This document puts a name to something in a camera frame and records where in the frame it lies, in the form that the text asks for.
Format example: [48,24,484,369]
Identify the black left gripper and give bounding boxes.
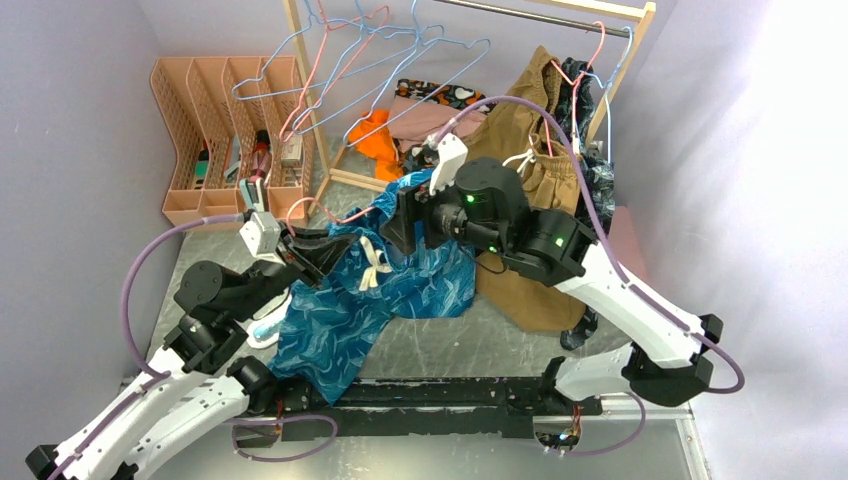
[230,218,359,320]

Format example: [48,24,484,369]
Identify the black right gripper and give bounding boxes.
[380,164,508,257]

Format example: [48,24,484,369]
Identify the pink wire hanger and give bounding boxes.
[284,196,379,238]

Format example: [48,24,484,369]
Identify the blue leaf-print shorts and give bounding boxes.
[268,170,476,404]

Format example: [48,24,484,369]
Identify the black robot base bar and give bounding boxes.
[246,377,602,441]

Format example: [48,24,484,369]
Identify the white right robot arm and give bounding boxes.
[380,157,723,414]

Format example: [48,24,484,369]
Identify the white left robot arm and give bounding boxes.
[26,228,356,479]

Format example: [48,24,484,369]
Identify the brown hanging shorts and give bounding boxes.
[463,46,586,332]

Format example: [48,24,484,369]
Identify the black orange patterned garment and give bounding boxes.
[390,79,486,173]

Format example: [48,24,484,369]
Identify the wooden clothes rack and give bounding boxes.
[280,1,656,202]

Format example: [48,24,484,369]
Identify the toothbrush blister pack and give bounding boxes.
[246,319,283,350]

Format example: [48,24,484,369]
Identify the pink folded garment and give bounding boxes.
[388,96,458,153]

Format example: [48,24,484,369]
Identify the peach plastic desk organizer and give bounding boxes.
[150,55,328,226]

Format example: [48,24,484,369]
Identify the dark patterned hanging garment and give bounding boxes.
[549,57,617,352]

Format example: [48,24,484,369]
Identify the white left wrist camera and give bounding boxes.
[239,212,282,263]

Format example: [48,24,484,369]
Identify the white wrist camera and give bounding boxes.
[239,212,282,263]
[427,133,468,196]

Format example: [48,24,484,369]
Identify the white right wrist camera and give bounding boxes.
[427,133,468,196]

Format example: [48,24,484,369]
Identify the blue wire hanger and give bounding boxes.
[230,0,425,104]

